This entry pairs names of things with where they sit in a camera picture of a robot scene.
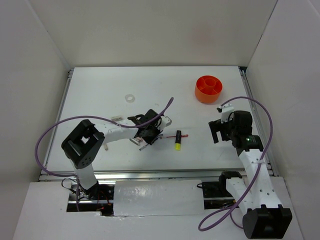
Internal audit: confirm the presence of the black yellow highlighter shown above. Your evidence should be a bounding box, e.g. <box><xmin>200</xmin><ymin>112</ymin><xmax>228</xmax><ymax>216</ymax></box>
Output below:
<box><xmin>174</xmin><ymin>130</ymin><xmax>182</xmax><ymax>151</ymax></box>

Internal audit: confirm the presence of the red pen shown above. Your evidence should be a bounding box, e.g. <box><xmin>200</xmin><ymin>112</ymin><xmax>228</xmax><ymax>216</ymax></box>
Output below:
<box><xmin>160</xmin><ymin>134</ymin><xmax>189</xmax><ymax>139</ymax></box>

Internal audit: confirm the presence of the blue pen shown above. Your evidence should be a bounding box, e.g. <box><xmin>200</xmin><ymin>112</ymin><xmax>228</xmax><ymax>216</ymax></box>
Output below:
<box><xmin>139</xmin><ymin>134</ymin><xmax>163</xmax><ymax>151</ymax></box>

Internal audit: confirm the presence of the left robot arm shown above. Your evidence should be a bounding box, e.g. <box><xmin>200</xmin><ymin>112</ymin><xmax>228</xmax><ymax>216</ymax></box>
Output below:
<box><xmin>61</xmin><ymin>109</ymin><xmax>172</xmax><ymax>200</ymax></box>

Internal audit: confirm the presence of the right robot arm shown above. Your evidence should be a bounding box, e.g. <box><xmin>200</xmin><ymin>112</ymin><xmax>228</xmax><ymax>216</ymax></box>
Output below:
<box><xmin>208</xmin><ymin>110</ymin><xmax>293</xmax><ymax>239</ymax></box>

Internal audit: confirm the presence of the clear tape roll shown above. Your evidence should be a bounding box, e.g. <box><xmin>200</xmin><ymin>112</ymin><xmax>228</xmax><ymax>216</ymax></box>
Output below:
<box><xmin>125</xmin><ymin>94</ymin><xmax>135</xmax><ymax>103</ymax></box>

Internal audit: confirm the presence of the white eraser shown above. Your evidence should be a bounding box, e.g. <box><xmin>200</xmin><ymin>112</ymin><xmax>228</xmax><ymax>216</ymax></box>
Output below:
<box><xmin>111</xmin><ymin>116</ymin><xmax>123</xmax><ymax>122</ymax></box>

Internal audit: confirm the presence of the orange round organizer container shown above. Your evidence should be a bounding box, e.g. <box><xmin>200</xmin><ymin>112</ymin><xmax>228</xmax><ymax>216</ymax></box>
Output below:
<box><xmin>194</xmin><ymin>75</ymin><xmax>223</xmax><ymax>104</ymax></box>

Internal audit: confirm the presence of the white foam cover panel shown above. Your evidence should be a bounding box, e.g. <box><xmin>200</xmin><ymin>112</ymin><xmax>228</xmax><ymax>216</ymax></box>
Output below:
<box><xmin>113</xmin><ymin>179</ymin><xmax>205</xmax><ymax>217</ymax></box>

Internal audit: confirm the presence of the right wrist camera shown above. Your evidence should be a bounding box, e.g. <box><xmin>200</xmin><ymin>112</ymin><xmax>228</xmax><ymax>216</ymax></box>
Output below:
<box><xmin>217</xmin><ymin>103</ymin><xmax>235</xmax><ymax>124</ymax></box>

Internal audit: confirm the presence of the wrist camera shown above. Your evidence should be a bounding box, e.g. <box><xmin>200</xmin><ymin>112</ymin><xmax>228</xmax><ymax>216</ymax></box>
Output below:
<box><xmin>158</xmin><ymin>116</ymin><xmax>172</xmax><ymax>131</ymax></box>
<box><xmin>217</xmin><ymin>103</ymin><xmax>235</xmax><ymax>124</ymax></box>

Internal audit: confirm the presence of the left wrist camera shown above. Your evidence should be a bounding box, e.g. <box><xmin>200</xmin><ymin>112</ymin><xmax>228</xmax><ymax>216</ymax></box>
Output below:
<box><xmin>158</xmin><ymin>116</ymin><xmax>172</xmax><ymax>131</ymax></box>

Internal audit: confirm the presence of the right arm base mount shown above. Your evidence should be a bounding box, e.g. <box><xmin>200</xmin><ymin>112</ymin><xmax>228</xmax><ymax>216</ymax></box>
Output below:
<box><xmin>196</xmin><ymin>181</ymin><xmax>236</xmax><ymax>210</ymax></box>

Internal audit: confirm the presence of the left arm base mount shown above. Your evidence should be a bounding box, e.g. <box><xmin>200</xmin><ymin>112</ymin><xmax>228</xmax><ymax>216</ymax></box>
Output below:
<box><xmin>61</xmin><ymin>177</ymin><xmax>116</xmax><ymax>216</ymax></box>

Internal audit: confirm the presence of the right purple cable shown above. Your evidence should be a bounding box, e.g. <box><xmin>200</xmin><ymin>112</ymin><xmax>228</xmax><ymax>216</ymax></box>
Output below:
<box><xmin>198</xmin><ymin>96</ymin><xmax>274</xmax><ymax>232</ymax></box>

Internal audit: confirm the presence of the purple cable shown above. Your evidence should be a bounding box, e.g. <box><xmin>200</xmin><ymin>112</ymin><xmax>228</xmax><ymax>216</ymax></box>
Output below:
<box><xmin>34</xmin><ymin>96</ymin><xmax>175</xmax><ymax>213</ymax></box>
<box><xmin>198</xmin><ymin>96</ymin><xmax>274</xmax><ymax>232</ymax></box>

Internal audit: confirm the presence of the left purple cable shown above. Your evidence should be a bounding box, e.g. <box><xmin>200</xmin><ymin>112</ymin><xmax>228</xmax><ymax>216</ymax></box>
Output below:
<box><xmin>34</xmin><ymin>96</ymin><xmax>175</xmax><ymax>213</ymax></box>

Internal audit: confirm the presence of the aluminium table frame rail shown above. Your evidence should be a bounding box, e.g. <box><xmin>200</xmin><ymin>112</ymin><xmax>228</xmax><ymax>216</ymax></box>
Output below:
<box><xmin>37</xmin><ymin>66</ymin><xmax>279</xmax><ymax>182</ymax></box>

